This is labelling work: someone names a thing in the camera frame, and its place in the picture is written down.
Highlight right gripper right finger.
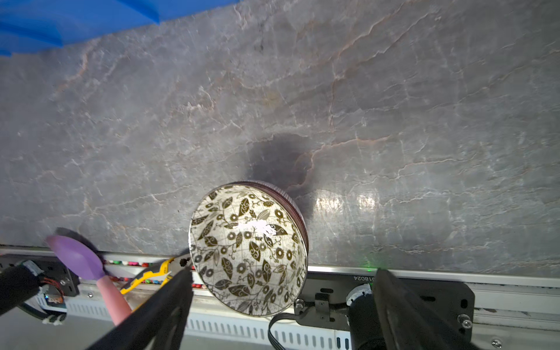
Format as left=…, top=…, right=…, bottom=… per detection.
left=373, top=269, right=478, bottom=350

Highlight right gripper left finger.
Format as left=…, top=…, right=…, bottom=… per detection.
left=89, top=268, right=193, bottom=349

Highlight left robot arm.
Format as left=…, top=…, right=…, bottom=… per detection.
left=0, top=265, right=42, bottom=315

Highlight blue plastic bin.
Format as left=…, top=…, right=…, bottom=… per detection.
left=1, top=0, right=235, bottom=57

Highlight yellow black pliers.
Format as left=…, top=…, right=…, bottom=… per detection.
left=120, top=254, right=192, bottom=295

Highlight white vented cable duct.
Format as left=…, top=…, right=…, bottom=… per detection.
left=36, top=296, right=352, bottom=349

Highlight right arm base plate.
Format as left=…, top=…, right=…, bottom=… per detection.
left=294, top=271, right=475, bottom=338

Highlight purple scoop pink handle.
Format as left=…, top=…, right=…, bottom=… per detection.
left=46, top=235, right=132, bottom=326

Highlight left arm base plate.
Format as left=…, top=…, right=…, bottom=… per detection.
left=1, top=255, right=80, bottom=297

